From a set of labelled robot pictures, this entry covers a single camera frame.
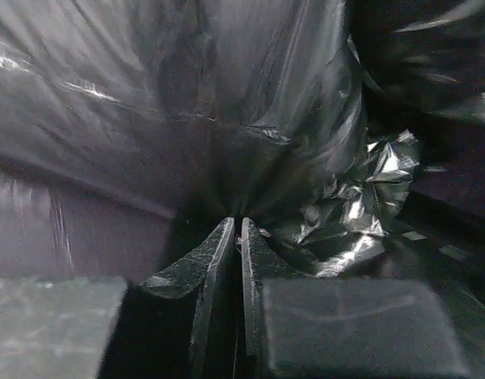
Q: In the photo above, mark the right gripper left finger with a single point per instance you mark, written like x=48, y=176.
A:
x=179, y=323

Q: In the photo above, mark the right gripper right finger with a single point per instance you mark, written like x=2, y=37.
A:
x=299, y=326

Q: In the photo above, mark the black trash bag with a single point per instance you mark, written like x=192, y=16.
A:
x=130, y=129

